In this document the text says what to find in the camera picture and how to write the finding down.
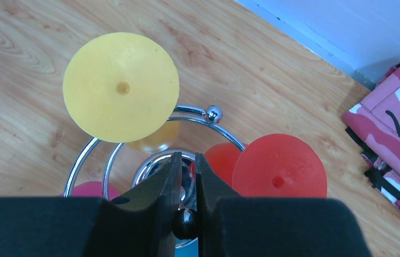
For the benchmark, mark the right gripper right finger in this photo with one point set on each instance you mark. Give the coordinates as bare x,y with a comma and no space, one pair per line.
234,225

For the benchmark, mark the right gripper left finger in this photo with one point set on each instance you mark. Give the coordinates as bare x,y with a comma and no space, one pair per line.
138,223

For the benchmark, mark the red plastic wine glass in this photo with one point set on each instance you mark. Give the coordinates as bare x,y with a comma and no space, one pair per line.
274,166

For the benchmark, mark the chrome wire glass rack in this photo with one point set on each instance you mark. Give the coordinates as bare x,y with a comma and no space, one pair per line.
209,118

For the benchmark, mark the yellow plastic wine glass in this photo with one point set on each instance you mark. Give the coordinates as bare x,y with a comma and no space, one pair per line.
120,87

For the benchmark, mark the pink plastic wine glass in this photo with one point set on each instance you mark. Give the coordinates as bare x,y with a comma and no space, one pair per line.
92,189

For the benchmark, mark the pink camouflage folded cloth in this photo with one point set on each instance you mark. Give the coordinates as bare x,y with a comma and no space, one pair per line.
374,124

